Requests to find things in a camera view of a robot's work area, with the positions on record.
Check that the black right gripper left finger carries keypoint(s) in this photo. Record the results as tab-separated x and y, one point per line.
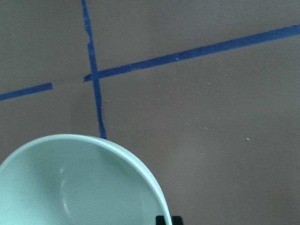
160	220

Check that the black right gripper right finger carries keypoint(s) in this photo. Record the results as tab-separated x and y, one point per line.
177	220

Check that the mint green bowl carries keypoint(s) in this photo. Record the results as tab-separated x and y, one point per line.
78	180

